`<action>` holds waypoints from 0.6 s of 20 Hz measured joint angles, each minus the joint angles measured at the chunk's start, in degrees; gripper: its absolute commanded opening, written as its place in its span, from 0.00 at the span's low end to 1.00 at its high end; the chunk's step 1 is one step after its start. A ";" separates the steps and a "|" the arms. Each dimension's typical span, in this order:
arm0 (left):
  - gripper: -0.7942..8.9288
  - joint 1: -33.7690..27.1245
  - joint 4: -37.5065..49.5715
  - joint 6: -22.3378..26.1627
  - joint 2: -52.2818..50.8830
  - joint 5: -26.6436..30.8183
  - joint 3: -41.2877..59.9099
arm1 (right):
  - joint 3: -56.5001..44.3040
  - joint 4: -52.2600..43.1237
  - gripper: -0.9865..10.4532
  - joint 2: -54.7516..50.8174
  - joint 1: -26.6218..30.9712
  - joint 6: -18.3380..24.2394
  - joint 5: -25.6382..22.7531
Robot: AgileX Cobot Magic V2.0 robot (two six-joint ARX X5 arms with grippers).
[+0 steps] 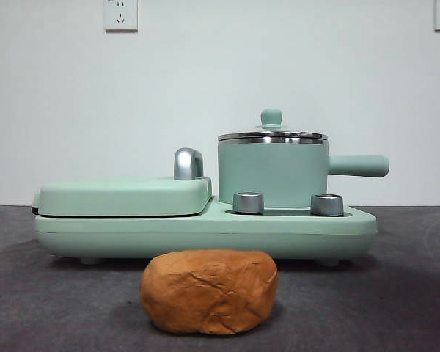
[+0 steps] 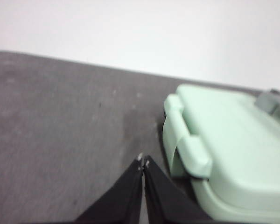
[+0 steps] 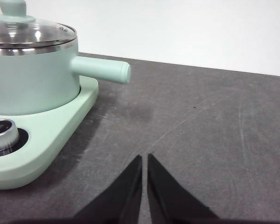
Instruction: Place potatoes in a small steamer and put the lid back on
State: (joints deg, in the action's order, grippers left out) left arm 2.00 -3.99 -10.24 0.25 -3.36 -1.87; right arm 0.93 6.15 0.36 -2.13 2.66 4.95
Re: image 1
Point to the glass lid with green knob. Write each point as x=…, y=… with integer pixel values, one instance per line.
x=271, y=119

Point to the silver control knob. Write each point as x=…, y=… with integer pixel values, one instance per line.
x=247, y=202
x=326, y=204

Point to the mint green breakfast machine base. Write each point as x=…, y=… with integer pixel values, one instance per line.
x=132, y=234

